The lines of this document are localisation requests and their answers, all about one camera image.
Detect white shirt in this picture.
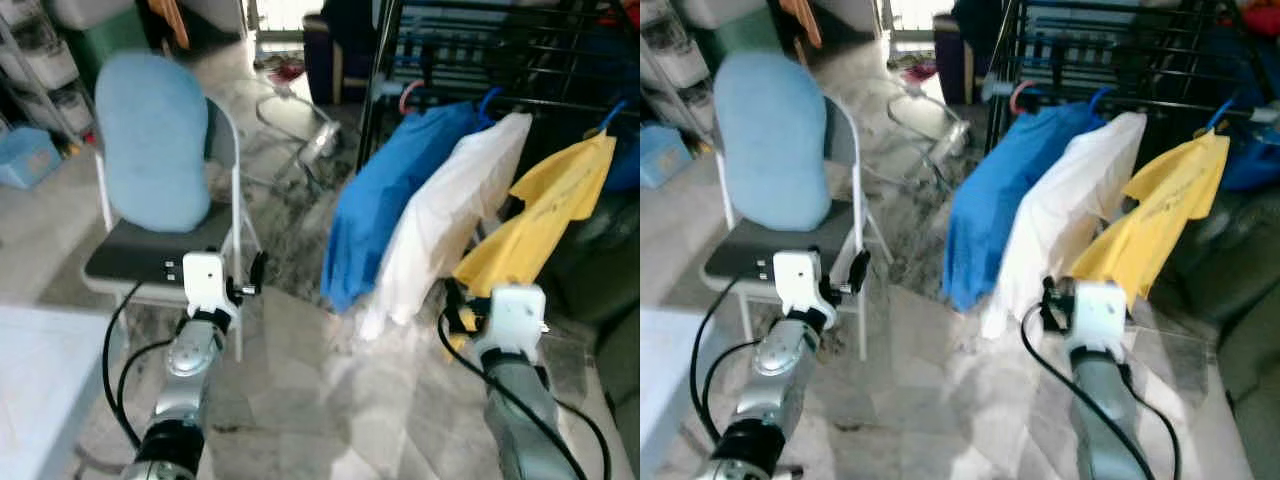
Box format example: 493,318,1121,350
980,112,1148,341
358,112,534,341

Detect grey white folding chair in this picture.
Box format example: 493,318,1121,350
700,95,896,363
82,95,266,363

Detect blue shirt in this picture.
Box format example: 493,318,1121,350
322,100,491,313
943,100,1111,313

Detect yellow shirt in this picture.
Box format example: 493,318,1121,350
452,130,618,301
1070,130,1231,309

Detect grey green leather sofa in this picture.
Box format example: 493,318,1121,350
1150,190,1280,480
545,185,640,480

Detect light blue pillow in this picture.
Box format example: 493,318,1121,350
95,52,213,233
713,52,833,233

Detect black clothes drying rack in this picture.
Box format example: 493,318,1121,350
985,0,1280,153
355,0,640,173

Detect white plastic folding table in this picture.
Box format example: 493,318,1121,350
0,305,101,480
640,308,701,480

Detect blue bag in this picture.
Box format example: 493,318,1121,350
1218,110,1280,193
605,138,640,193

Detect light blue plastic basket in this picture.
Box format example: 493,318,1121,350
640,125,691,189
0,128,63,189

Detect dark purple bin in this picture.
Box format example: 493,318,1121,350
303,15,346,106
935,15,976,106

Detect orange brown object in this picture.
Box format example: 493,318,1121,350
780,0,823,49
150,0,191,49

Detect green laundry hamper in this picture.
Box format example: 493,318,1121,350
55,8,151,86
690,0,781,76

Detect clear plastic drawer unit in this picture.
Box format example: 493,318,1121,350
0,0,96,141
640,0,706,111

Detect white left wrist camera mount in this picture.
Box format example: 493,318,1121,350
183,252,234,311
773,250,827,309

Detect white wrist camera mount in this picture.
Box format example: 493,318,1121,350
1072,282,1129,351
484,284,549,353
773,250,827,309
183,252,234,311

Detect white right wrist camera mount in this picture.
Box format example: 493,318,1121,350
484,284,549,353
1072,282,1129,351

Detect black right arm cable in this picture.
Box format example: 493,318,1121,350
1020,303,1183,480
437,310,613,480

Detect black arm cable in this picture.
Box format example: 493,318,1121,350
1020,303,1183,480
690,278,766,446
102,280,177,451
437,310,613,480

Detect white tubular frame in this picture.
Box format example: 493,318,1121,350
255,88,341,167
885,85,971,166

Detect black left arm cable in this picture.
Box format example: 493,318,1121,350
102,280,177,451
690,278,766,446

